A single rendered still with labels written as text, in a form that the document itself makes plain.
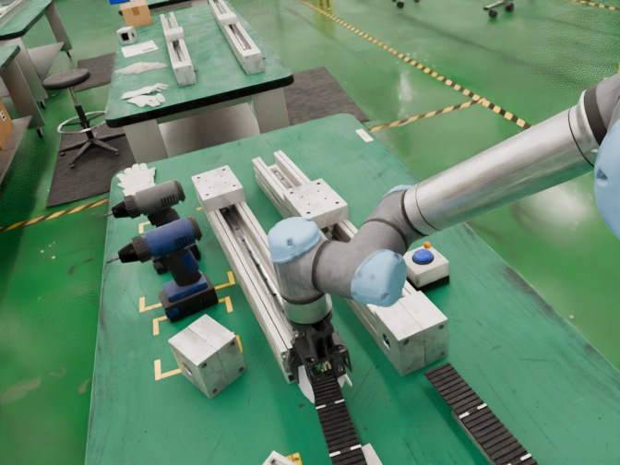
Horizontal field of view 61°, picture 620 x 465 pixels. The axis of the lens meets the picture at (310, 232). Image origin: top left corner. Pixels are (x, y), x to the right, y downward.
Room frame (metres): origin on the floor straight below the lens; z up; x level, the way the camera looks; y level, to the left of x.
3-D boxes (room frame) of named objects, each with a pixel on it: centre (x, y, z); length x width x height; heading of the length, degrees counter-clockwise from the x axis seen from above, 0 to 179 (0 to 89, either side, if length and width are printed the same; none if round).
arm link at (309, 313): (0.62, 0.02, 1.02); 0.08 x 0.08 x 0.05
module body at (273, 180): (1.13, -0.03, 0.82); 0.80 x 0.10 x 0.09; 16
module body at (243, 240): (1.07, 0.16, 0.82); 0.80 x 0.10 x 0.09; 16
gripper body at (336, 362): (0.61, 0.02, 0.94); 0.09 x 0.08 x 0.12; 16
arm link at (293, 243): (0.62, 0.02, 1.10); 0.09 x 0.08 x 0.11; 53
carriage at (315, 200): (1.13, -0.03, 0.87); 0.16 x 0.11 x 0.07; 16
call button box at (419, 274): (0.89, -0.22, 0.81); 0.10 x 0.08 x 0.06; 106
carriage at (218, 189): (1.31, 0.23, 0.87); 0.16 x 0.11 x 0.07; 16
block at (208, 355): (0.75, 0.23, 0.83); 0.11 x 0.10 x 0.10; 129
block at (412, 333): (0.70, -0.16, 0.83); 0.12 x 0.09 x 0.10; 106
